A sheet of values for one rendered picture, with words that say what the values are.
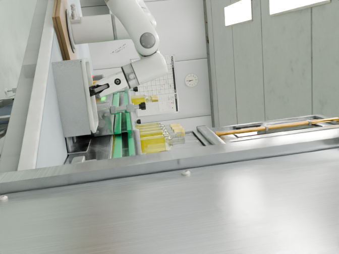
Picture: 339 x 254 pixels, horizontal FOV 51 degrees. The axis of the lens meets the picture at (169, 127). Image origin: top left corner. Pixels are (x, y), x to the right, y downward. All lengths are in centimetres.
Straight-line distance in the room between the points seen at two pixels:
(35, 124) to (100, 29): 58
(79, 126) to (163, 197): 77
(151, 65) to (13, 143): 47
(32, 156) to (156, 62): 51
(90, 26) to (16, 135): 57
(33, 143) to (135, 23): 47
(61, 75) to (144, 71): 25
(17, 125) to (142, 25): 44
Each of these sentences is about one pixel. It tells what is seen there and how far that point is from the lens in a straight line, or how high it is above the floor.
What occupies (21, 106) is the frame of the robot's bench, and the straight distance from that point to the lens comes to 98.
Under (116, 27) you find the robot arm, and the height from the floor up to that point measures 94.
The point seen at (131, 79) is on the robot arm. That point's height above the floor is 97.
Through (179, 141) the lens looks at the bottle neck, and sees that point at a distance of 131.
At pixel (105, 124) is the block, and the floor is 86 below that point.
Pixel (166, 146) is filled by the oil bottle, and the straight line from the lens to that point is 130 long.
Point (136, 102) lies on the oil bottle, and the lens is 244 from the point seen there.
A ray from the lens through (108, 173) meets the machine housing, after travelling 38.
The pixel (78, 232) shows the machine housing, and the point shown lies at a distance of 29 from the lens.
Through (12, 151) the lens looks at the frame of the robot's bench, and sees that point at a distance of 87.
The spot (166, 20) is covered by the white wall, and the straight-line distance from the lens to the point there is 730.
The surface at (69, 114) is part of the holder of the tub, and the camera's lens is 107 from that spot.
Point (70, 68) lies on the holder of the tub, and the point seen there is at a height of 80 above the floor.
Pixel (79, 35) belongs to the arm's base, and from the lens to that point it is 133.
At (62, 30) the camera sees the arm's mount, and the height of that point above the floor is 77.
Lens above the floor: 95
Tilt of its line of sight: 6 degrees up
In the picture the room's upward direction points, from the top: 83 degrees clockwise
